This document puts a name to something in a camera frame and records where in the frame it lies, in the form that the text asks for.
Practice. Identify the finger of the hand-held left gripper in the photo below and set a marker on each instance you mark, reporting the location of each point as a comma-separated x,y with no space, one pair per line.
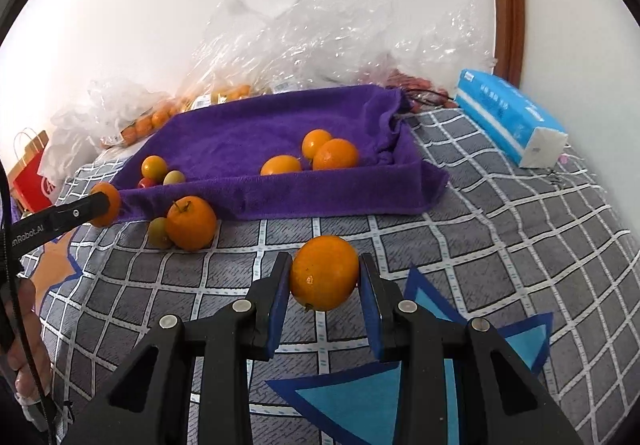
80,213

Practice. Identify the small red tomato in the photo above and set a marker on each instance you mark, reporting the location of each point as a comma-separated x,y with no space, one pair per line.
146,183

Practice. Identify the red food in clear bag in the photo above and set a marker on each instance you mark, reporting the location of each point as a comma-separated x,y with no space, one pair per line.
415,82

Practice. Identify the blue tissue pack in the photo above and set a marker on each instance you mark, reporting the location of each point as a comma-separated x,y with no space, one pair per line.
500,110

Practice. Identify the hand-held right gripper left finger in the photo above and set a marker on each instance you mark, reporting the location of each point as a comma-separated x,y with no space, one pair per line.
277,320

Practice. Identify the crumpled clear plastic bags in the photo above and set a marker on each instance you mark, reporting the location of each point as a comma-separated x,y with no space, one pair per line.
325,40

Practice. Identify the purple towel covered tray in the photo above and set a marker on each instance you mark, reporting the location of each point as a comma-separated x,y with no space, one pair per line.
240,135

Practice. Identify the white plastic bag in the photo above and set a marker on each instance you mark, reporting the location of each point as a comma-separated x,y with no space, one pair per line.
75,135

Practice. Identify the small green fruit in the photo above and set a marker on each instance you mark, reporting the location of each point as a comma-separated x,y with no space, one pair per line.
174,177
158,232

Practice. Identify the red paper bag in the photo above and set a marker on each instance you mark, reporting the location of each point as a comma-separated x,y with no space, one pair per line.
32,185

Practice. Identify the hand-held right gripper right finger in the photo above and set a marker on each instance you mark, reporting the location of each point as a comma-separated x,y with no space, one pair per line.
372,320

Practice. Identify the orange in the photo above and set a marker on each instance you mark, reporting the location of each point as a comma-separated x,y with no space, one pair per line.
109,200
192,225
281,166
322,275
315,141
336,155

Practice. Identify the small yellow-orange citrus fruit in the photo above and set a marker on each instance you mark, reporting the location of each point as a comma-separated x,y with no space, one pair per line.
154,167

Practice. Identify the grey checked bedsheet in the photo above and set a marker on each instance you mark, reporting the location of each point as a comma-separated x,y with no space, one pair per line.
450,250

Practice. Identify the brown wooden door frame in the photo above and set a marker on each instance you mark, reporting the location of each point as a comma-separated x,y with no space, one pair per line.
507,0

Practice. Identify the person's left hand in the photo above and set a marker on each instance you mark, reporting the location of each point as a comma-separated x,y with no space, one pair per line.
30,325

